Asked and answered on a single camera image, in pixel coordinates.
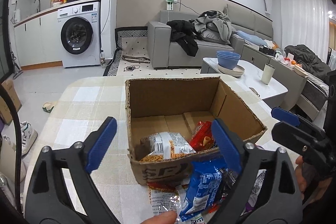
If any purple grape candy bag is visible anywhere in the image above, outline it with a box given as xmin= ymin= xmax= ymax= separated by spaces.
xmin=241 ymin=169 xmax=266 ymax=215

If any blue snack packet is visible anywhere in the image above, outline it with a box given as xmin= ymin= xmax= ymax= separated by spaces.
xmin=179 ymin=156 xmax=238 ymax=222

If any red chip bag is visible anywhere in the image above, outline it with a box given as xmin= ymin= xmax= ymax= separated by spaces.
xmin=189 ymin=121 xmax=215 ymax=152

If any white red snack packet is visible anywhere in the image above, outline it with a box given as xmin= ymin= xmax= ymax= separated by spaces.
xmin=147 ymin=178 xmax=205 ymax=223

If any person's right hand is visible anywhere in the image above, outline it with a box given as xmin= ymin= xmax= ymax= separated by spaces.
xmin=295 ymin=156 xmax=307 ymax=200

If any person's left hand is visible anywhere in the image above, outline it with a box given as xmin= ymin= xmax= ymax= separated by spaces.
xmin=141 ymin=211 xmax=177 ymax=224

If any white coffee table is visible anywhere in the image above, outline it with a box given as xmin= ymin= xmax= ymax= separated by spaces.
xmin=201 ymin=57 xmax=288 ymax=108

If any white cup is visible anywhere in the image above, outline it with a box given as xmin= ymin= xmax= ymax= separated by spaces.
xmin=261 ymin=64 xmax=275 ymax=85

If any dark blanket on bed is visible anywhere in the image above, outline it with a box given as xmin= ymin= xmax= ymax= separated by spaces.
xmin=284 ymin=44 xmax=331 ymax=84

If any cream plate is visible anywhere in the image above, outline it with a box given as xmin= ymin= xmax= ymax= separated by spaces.
xmin=218 ymin=64 xmax=245 ymax=78

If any white sneaker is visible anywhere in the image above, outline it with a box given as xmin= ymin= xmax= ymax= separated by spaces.
xmin=20 ymin=121 xmax=38 ymax=157

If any blue bowl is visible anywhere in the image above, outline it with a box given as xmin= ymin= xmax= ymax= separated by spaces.
xmin=217 ymin=51 xmax=241 ymax=69

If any grey sofa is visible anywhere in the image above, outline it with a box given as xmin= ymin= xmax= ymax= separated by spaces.
xmin=147 ymin=4 xmax=273 ymax=69

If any small cardboard box on floor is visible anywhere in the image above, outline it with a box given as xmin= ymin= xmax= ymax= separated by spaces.
xmin=0 ymin=77 xmax=23 ymax=126

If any checked tablecloth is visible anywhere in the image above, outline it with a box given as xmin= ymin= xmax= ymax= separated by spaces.
xmin=22 ymin=73 xmax=300 ymax=224

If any grey clothes pile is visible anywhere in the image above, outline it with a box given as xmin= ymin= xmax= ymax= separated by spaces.
xmin=193 ymin=10 xmax=235 ymax=44

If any black jacket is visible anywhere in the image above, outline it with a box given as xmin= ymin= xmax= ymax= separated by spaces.
xmin=167 ymin=20 xmax=198 ymax=57

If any cardboard SF box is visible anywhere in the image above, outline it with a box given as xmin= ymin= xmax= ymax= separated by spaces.
xmin=125 ymin=76 xmax=267 ymax=185

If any patterned floor mat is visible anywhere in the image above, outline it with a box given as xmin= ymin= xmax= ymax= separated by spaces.
xmin=103 ymin=27 xmax=201 ymax=77

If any white washing machine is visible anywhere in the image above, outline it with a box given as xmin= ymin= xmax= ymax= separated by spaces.
xmin=57 ymin=1 xmax=101 ymax=68

